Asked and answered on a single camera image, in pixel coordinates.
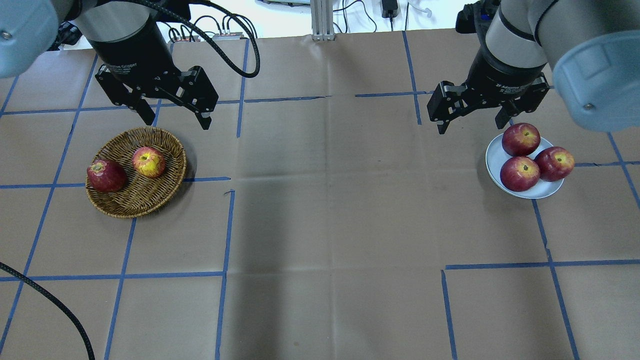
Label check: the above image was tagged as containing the red yellow apple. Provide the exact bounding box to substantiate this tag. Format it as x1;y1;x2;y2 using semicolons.
132;146;166;178

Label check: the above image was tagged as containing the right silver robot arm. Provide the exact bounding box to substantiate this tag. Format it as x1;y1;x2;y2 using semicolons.
427;0;640;134

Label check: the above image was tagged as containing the red apple top of plate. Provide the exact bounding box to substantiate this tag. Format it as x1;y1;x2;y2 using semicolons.
502;122;541;157

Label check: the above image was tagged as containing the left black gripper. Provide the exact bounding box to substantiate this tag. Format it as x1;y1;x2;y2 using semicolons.
91;20;219;131

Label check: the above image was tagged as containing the aluminium frame post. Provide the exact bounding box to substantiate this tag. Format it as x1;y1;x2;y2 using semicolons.
310;0;335;41

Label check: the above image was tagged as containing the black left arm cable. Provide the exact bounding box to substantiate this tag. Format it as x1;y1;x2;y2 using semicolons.
112;0;261;79

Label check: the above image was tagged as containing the red apple right of plate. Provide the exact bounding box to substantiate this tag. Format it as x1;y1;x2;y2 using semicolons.
534;146;575;182

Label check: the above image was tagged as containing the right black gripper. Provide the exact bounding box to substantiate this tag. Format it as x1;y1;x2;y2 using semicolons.
427;48;550;135

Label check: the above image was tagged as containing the black power adapter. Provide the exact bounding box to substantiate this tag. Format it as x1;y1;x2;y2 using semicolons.
381;0;399;19

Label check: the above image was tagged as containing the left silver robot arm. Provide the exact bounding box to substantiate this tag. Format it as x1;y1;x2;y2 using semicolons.
0;0;218;130

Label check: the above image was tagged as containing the light blue plate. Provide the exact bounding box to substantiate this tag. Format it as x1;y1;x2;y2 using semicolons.
485;134;565;199

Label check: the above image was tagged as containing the red apple bottom of plate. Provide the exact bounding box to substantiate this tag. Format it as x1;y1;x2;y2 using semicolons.
499;156;541;192

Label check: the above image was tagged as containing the red apple of plate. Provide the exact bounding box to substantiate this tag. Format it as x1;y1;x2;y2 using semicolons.
499;156;541;192
502;122;541;157
534;146;575;182

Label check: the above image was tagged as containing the dark red apple in basket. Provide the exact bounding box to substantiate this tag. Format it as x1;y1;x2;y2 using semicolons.
86;159;128;193

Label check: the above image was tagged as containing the black loose cable front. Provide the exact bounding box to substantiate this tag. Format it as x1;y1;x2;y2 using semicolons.
0;262;96;360

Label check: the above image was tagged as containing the round wicker basket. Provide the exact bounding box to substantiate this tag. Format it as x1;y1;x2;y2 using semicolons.
85;126;188;219

